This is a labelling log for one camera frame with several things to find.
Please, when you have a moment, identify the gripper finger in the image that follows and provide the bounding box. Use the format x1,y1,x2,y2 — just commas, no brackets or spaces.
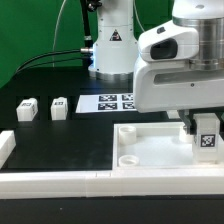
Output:
178,110,197,135
217,112,224,133

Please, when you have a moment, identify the white square tabletop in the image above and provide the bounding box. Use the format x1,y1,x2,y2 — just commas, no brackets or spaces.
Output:
113,122,224,169

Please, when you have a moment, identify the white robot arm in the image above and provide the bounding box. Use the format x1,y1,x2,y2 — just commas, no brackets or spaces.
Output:
88,0,224,134

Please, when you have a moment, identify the white U-shaped fence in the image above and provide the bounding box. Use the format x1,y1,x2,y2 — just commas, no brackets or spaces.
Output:
0,131,224,199

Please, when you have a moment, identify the paper sheet with markers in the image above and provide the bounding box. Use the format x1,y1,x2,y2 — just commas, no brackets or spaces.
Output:
76,93,135,113

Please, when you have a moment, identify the black cable upper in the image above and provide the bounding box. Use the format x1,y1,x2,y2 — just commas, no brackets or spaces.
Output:
14,49,93,74

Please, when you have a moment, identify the black cable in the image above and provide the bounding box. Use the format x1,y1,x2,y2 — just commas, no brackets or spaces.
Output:
14,49,93,74
16,57,93,74

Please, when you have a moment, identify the black corrugated hose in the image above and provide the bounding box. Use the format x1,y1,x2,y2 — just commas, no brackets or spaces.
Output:
79,0,93,48

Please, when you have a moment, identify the black cable lower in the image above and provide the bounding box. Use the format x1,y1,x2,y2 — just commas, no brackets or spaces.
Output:
16,57,93,74

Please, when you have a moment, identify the grey thin cable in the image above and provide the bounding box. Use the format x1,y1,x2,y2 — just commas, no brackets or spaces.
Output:
52,0,69,68

